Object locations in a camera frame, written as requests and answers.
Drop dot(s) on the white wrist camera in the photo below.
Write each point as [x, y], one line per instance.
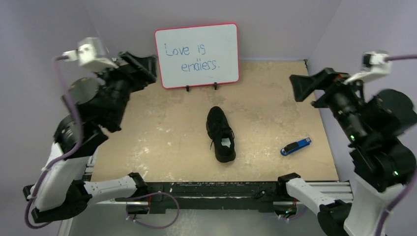
[374, 66]
[89, 53]

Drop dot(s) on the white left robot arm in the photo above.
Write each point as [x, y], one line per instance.
[61, 193]

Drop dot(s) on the black shoelace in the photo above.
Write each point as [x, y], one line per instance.
[223, 138]

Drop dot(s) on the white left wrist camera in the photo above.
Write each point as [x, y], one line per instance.
[89, 53]

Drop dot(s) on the blue black marker eraser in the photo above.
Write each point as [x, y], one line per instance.
[295, 146]

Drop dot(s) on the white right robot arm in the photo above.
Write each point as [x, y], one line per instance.
[384, 167]

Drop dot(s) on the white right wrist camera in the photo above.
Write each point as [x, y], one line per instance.
[374, 66]

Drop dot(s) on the black shoe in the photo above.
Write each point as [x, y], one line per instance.
[216, 119]

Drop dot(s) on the red framed whiteboard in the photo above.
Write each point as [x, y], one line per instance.
[195, 56]

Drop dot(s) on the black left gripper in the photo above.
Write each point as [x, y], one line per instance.
[144, 69]

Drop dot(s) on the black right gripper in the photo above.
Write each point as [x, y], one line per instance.
[324, 90]

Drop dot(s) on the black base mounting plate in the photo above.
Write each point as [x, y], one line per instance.
[262, 196]

